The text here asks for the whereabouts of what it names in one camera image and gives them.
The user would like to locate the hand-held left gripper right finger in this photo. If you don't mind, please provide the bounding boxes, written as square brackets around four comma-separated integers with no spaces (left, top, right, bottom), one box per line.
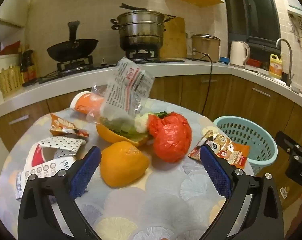
[199,145,284,240]

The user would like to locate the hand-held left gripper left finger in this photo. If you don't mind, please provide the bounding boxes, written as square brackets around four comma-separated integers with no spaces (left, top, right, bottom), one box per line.
[17,145,103,240]

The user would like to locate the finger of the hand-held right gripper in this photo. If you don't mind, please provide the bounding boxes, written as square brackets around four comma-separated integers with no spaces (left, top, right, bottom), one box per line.
[275,131,301,156]

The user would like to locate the orange panda snack packet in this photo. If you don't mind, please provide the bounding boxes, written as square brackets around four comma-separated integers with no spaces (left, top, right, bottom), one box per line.
[188,130,250,169]

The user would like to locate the teal plastic basket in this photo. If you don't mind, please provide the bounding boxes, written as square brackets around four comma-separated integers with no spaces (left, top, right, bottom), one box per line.
[213,116,278,175]

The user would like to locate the orange peel half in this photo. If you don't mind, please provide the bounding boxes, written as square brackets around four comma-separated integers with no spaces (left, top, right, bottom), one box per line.
[100,141,150,187]
[96,122,151,147]

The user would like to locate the torn white dotted paper cup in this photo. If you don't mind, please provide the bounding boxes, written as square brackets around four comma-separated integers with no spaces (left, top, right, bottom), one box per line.
[15,137,87,200]

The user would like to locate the red plastic bag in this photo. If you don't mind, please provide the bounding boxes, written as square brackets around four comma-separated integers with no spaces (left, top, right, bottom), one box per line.
[147,112,192,164]

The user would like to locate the clear printed plastic bag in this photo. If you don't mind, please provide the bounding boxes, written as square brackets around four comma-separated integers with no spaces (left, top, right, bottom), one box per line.
[87,57,154,126]

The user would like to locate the small orange snack packet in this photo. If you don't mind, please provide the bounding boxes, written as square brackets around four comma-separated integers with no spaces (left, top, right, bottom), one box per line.
[49,113,89,137]

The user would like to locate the fan-patterned tablecloth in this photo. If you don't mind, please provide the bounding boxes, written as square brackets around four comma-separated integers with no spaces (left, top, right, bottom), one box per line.
[0,97,256,240]

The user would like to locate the green lettuce scraps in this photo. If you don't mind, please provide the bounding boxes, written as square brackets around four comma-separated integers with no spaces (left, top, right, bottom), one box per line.
[102,111,167,140]

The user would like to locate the orange paper cup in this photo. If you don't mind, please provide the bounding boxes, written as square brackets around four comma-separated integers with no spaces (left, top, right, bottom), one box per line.
[70,92,106,115]

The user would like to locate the yellow detergent bottle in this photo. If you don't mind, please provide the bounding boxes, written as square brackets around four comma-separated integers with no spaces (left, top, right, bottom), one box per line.
[269,54,283,78]

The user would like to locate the red container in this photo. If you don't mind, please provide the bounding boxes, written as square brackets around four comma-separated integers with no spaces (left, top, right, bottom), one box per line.
[246,59,263,68]

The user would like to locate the steel faucet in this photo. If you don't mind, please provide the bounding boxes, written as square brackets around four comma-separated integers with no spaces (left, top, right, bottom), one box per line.
[276,38,295,87]

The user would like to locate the wooden base cabinets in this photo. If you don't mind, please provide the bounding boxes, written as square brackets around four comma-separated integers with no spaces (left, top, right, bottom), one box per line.
[0,74,302,207]

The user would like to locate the white electric kettle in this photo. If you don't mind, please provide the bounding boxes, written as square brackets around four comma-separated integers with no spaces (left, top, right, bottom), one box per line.
[230,41,251,68]

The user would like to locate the black gas stove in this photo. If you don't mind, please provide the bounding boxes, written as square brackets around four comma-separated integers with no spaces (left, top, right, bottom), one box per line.
[39,49,185,84]

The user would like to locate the yellow slotted basket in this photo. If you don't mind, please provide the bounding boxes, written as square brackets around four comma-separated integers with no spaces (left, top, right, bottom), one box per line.
[0,65,23,98]

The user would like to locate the dark sauce bottle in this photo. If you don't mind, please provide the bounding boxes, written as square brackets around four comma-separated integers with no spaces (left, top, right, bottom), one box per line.
[26,50,38,81]
[18,51,29,84]

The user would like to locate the beige rice cooker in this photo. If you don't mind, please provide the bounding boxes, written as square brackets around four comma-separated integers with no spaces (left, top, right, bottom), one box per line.
[191,33,221,62]

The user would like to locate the black wok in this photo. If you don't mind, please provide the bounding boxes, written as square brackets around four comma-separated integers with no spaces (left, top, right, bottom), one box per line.
[46,21,99,63]

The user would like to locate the dark window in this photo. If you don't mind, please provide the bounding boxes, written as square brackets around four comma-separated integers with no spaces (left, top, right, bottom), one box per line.
[221,0,281,51]

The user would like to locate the wooden cutting board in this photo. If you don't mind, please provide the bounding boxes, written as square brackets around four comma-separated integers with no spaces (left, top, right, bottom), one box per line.
[160,17,188,59]

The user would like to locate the red packet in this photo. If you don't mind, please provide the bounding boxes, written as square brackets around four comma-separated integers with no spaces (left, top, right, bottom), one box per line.
[0,41,21,55]

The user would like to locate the steel steamer pot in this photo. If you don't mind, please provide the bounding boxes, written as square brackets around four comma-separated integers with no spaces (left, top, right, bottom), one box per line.
[110,3,172,51]

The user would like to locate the black power cable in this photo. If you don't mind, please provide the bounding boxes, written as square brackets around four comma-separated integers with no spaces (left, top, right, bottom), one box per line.
[193,51,213,115]

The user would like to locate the wall utensil rack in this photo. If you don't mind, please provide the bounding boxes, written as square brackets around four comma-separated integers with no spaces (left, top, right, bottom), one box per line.
[287,10,302,53]

